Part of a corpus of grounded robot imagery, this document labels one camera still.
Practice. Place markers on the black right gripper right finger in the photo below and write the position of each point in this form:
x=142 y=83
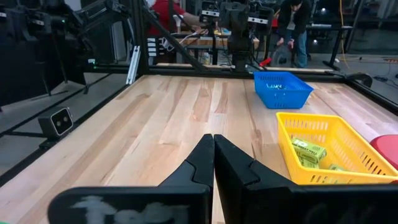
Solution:
x=264 y=202

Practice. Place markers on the yellow plastic basket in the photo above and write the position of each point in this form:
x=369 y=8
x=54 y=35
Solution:
x=357 y=140

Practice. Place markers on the black frame clamp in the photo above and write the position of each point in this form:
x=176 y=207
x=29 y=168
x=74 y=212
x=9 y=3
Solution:
x=360 y=77

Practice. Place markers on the black background desk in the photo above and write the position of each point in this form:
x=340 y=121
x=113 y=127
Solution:
x=337 y=29

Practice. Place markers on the green staple box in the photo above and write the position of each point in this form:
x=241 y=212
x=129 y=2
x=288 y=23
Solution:
x=308 y=149
x=337 y=168
x=308 y=164

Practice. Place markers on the person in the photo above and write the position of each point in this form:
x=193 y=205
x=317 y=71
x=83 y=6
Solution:
x=295 y=25
x=163 y=12

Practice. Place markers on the black aluminium table frame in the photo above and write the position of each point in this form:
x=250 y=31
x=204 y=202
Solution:
x=174 y=72

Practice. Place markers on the black background machine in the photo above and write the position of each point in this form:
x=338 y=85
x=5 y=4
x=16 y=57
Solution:
x=93 y=37

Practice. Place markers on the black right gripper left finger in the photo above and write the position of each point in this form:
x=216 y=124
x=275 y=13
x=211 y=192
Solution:
x=186 y=202

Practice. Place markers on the blue plastic basket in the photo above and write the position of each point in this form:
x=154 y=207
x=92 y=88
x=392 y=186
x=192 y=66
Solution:
x=280 y=96

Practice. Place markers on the white aluminium bar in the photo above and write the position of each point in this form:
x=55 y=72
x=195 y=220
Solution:
x=133 y=65

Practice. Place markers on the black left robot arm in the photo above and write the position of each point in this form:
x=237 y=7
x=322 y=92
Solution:
x=237 y=37

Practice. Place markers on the red lamp stand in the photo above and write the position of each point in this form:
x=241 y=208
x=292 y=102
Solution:
x=387 y=151

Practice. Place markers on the black table-level camera box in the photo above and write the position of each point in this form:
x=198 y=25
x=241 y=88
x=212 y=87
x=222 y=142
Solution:
x=56 y=122

